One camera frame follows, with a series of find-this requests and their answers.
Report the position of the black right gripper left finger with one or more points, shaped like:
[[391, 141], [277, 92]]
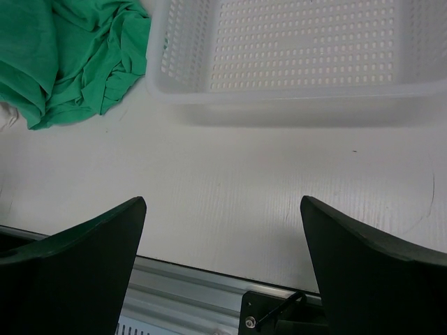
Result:
[[73, 282]]

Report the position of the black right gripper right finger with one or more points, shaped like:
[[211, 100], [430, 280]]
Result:
[[372, 282]]

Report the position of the green tank top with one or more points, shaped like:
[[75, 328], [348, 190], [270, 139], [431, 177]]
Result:
[[63, 62]]

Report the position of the white cloth scrap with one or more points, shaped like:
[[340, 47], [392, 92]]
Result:
[[8, 116]]

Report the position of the white perforated plastic basket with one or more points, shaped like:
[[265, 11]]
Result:
[[212, 52]]

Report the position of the white slotted cable duct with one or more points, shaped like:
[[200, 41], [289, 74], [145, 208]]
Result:
[[130, 326]]

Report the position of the black right base bracket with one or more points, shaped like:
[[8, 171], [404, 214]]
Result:
[[298, 313]]

